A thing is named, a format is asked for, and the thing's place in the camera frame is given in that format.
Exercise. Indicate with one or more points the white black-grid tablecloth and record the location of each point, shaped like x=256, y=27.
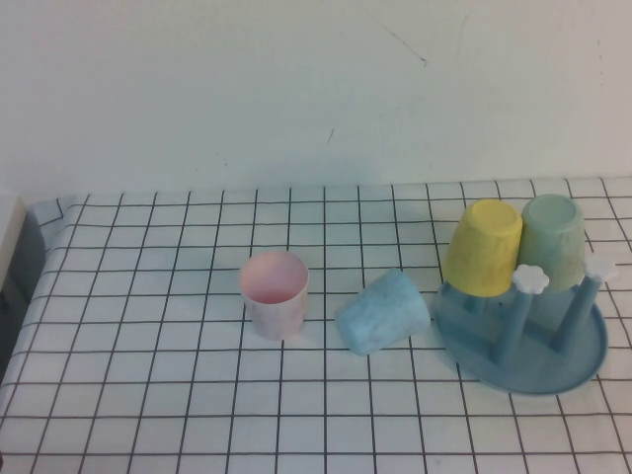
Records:
x=197, y=395

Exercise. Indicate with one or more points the pink marbled plastic cup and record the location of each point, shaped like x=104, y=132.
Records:
x=276, y=321

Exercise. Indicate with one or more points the blue cup stand with pegs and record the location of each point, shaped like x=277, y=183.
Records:
x=543, y=375

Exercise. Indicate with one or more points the blue marbled plastic cup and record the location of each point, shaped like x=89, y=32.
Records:
x=380, y=316

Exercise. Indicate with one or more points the dark grey box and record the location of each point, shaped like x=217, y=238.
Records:
x=27, y=257

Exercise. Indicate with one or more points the green plastic cup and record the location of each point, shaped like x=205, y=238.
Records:
x=553, y=247

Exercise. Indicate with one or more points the yellow plastic cup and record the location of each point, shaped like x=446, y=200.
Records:
x=484, y=247

